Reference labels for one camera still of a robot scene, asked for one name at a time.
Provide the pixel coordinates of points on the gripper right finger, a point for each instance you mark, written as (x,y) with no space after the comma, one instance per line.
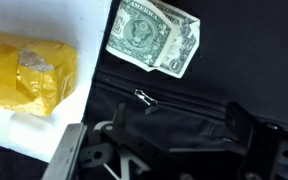
(264,150)

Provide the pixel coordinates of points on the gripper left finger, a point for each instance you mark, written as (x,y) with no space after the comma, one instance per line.
(64,156)

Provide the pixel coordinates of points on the silver zipper pull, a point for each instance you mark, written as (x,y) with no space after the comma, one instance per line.
(145,98)

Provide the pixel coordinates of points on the black zippered bag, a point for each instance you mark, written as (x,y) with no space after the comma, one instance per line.
(244,50)

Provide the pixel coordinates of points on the yellow plastic wrapped bundle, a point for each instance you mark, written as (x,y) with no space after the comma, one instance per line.
(4,76)

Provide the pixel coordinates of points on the folded one dollar bill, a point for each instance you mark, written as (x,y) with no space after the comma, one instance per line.
(140,33)

